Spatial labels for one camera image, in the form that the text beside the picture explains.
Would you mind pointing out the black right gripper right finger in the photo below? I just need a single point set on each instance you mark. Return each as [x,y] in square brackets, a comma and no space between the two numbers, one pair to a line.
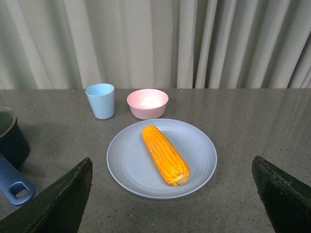
[287,200]

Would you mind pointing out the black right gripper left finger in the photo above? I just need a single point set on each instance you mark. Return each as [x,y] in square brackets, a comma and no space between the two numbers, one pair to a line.
[58,209]

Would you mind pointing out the yellow corn cob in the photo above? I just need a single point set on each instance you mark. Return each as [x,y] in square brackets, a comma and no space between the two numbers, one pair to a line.
[170,164]

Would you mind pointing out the dark blue saucepan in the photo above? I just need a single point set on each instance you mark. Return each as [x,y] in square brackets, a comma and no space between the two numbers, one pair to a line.
[14,150]

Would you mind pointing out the light blue plate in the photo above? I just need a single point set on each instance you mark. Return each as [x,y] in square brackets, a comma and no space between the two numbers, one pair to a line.
[131,166]

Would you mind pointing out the light blue cup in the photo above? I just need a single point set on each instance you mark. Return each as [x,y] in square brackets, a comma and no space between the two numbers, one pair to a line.
[102,100]

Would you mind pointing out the pink bowl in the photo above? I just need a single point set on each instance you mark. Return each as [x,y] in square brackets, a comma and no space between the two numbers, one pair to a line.
[147,103]

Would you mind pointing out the white curtain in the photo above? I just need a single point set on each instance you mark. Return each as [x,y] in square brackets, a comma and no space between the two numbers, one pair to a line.
[73,44]

